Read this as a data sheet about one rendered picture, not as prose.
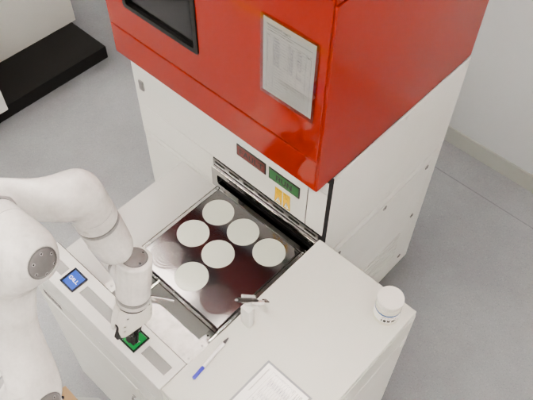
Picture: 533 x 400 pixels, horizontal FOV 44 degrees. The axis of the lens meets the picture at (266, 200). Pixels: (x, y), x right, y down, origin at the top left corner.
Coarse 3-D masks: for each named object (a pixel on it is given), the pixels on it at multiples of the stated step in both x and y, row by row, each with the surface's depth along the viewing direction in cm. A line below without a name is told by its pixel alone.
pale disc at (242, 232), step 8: (232, 224) 204; (240, 224) 204; (248, 224) 204; (232, 232) 202; (240, 232) 202; (248, 232) 202; (256, 232) 202; (232, 240) 200; (240, 240) 200; (248, 240) 200
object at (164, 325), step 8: (152, 304) 189; (152, 312) 187; (160, 312) 187; (168, 312) 187; (152, 320) 186; (160, 320) 186; (168, 320) 186; (176, 320) 186; (152, 328) 184; (160, 328) 184; (168, 328) 184; (176, 328) 184; (184, 328) 184; (160, 336) 183; (168, 336) 183; (176, 336) 183; (184, 336) 183; (192, 336) 183; (168, 344) 181; (176, 344) 181; (184, 344) 181; (192, 344) 181; (176, 352) 180; (184, 352) 180
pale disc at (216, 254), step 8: (216, 240) 200; (208, 248) 198; (216, 248) 198; (224, 248) 198; (232, 248) 198; (208, 256) 196; (216, 256) 196; (224, 256) 196; (232, 256) 196; (208, 264) 195; (216, 264) 195; (224, 264) 195
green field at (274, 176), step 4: (272, 172) 189; (272, 176) 190; (276, 176) 189; (280, 176) 187; (276, 180) 190; (280, 180) 188; (284, 180) 187; (280, 184) 190; (284, 184) 188; (288, 184) 187; (288, 188) 188; (292, 188) 186; (296, 188) 185; (292, 192) 188; (296, 192) 186; (296, 196) 187
